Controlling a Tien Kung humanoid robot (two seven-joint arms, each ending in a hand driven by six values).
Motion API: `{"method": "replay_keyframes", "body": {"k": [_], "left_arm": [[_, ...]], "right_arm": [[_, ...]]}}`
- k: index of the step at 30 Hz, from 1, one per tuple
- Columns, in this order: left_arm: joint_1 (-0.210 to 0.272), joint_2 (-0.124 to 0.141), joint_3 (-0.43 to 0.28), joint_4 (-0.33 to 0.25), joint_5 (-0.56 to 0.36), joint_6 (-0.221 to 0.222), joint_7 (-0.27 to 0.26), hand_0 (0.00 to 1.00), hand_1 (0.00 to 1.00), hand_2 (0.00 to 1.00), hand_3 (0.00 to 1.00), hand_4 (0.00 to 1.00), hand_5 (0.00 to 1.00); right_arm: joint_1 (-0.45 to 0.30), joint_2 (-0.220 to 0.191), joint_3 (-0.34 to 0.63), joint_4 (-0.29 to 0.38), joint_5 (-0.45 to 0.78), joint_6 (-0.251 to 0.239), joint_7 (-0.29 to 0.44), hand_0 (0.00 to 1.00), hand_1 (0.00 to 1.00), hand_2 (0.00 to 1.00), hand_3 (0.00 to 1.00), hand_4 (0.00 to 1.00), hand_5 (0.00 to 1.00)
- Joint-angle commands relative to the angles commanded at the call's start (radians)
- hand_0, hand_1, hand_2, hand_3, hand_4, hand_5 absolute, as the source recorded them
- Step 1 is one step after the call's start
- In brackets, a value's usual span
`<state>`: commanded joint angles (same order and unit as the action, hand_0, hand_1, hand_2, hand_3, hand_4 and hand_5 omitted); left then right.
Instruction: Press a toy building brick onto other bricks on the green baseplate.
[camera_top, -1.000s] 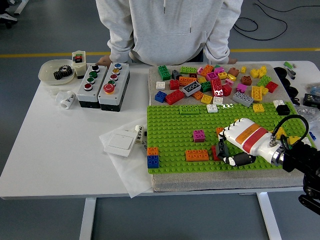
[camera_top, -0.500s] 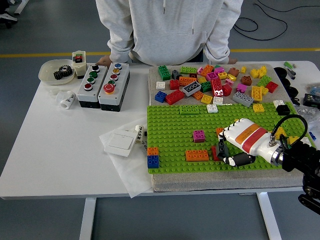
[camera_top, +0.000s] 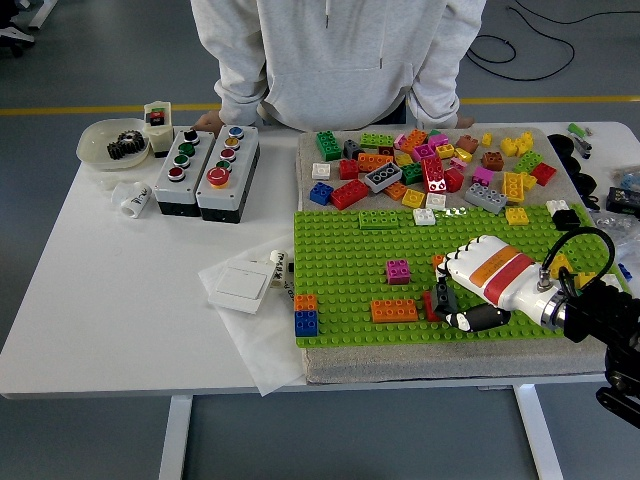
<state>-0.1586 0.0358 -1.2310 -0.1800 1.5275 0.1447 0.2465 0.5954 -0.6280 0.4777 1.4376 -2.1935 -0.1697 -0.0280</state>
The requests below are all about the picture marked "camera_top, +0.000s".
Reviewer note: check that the person's right hand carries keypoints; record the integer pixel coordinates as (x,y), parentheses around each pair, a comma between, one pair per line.
(207,122)

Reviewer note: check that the person's left hand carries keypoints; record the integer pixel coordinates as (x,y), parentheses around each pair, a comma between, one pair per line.
(466,122)

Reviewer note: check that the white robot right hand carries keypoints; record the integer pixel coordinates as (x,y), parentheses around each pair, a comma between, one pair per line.
(500,270)

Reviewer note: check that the dark grey two-stud brick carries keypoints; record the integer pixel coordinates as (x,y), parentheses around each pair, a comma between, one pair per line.
(444,299)

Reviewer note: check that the person's left forearm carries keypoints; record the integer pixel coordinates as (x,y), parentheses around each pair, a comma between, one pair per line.
(435,105)

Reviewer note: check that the person's right forearm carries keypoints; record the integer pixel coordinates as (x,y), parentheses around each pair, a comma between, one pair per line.
(240,100)

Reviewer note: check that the salmon brown brick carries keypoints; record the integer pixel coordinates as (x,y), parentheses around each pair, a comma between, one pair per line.
(467,143)

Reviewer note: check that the small yellow brick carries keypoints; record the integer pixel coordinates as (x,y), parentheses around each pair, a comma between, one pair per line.
(486,139)

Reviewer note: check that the shiny yellow brick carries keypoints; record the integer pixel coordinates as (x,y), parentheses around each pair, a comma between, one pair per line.
(463,155)

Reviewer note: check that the pink brick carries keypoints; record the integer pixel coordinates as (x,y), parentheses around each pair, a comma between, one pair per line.
(458,164)
(400,141)

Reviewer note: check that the yellow four-stud brick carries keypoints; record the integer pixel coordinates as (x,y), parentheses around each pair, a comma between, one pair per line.
(516,216)
(413,199)

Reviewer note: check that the red eight-stud brick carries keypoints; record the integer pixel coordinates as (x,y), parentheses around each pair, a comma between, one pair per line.
(432,172)
(348,195)

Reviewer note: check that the orange eight-stud brick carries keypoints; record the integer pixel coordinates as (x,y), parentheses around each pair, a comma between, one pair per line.
(375,162)
(438,260)
(394,311)

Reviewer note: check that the light grey eight-stud brick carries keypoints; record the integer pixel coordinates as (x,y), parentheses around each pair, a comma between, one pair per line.
(486,197)

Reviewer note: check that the dark green brick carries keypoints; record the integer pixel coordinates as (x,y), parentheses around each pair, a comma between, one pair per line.
(328,146)
(412,173)

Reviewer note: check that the red six-stud brick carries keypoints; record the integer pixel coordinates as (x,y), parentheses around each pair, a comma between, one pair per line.
(429,307)

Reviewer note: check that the yellow eight-stud brick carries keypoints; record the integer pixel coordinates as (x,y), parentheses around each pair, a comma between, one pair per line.
(514,186)

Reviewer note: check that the black brick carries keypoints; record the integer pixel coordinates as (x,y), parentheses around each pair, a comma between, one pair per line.
(566,220)

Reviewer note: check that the white four-stud brick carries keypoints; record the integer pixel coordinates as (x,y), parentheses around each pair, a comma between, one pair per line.
(321,171)
(424,216)
(436,201)

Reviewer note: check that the maroon brick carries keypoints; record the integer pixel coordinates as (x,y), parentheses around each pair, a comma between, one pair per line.
(386,151)

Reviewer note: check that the grey upturned brick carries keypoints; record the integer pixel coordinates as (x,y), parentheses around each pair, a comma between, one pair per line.
(383,178)

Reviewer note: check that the magenta four-stud brick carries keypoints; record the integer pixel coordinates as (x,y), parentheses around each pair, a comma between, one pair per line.
(398,272)

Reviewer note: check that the dark grey arch brick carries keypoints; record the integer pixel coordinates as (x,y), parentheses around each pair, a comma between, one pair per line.
(349,151)

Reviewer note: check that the red four-stud brick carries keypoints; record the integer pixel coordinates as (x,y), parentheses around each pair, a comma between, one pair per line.
(349,169)

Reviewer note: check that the lime green flat brick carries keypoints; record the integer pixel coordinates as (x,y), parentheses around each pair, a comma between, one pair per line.
(378,220)

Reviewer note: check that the blue four-stud brick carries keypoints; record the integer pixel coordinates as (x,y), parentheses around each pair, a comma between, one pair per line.
(321,194)
(306,324)

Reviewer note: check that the green baseplate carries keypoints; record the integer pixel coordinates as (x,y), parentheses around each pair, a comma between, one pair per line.
(345,260)

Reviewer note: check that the orange four-stud brick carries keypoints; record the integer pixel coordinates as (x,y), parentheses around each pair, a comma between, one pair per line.
(305,303)

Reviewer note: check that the grey emergency-stop control box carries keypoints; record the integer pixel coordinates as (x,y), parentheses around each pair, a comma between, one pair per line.
(240,165)

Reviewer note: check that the black metal gear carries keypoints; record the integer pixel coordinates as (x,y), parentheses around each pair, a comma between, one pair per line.
(135,146)
(115,151)

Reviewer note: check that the grey four-button control box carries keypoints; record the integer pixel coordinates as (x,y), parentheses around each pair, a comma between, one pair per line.
(167,187)

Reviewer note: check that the white pipe tee fitting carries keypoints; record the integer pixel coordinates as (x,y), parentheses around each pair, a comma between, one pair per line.
(132,200)

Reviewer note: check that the white plastic bowl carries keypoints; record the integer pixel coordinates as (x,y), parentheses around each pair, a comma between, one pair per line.
(95,145)

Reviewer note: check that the grey metal tool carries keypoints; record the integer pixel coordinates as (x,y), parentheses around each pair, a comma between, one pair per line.
(582,146)

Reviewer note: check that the clear bag of screws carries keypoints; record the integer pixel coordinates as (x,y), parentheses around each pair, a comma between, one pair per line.
(625,230)

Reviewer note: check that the person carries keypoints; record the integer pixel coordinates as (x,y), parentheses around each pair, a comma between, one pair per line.
(340,60)

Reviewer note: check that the black printed box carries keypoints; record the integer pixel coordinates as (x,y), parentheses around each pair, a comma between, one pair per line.
(622,197)

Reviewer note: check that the blue plastic packet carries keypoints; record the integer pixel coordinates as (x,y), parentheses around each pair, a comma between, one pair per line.
(629,177)

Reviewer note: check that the white printed tube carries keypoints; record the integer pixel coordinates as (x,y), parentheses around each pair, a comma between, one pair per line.
(278,270)

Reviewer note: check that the white table leg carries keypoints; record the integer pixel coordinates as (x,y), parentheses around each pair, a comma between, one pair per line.
(175,440)
(537,435)

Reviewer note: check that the white desk leg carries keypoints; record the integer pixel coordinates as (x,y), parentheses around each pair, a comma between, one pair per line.
(42,12)

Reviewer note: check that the black office chair base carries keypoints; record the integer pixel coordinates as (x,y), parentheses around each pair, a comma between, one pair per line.
(15,50)

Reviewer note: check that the white tissue paper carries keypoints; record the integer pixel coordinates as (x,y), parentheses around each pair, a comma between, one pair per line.
(265,350)

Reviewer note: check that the cream switch box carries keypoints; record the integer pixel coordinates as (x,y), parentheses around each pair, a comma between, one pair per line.
(160,137)

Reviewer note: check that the white wall switch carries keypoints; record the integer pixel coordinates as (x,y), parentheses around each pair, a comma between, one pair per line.
(240,286)

